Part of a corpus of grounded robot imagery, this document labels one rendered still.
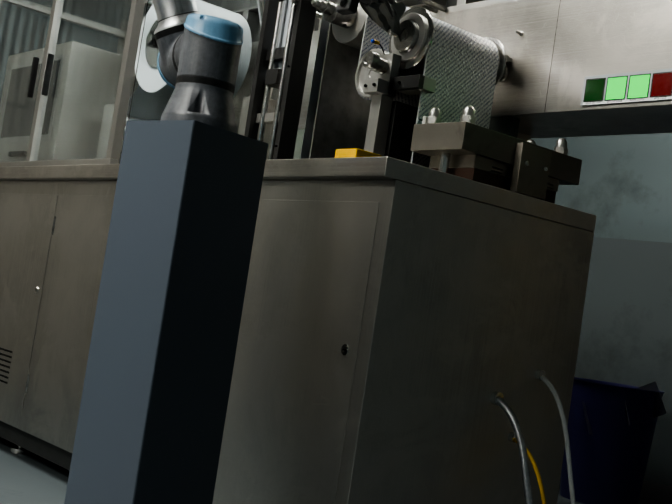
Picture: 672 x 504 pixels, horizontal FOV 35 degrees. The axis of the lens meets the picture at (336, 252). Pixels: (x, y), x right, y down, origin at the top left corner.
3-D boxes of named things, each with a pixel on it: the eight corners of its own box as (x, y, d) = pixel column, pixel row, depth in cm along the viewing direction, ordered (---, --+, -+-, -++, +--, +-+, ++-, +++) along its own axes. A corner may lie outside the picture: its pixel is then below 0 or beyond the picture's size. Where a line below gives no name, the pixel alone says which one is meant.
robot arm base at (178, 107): (195, 122, 198) (203, 71, 199) (143, 123, 208) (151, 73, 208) (251, 140, 209) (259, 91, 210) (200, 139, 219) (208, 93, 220)
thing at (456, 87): (414, 133, 243) (425, 54, 244) (483, 155, 257) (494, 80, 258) (415, 133, 242) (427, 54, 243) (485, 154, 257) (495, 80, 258)
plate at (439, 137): (410, 150, 236) (414, 124, 237) (526, 184, 261) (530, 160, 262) (461, 149, 224) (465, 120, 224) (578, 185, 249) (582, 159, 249)
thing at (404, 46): (410, 52, 244) (389, 49, 250) (416, 54, 245) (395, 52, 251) (418, 20, 244) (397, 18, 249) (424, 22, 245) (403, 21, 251)
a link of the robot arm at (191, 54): (185, 71, 201) (196, 2, 202) (166, 81, 214) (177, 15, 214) (244, 85, 206) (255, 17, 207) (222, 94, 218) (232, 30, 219)
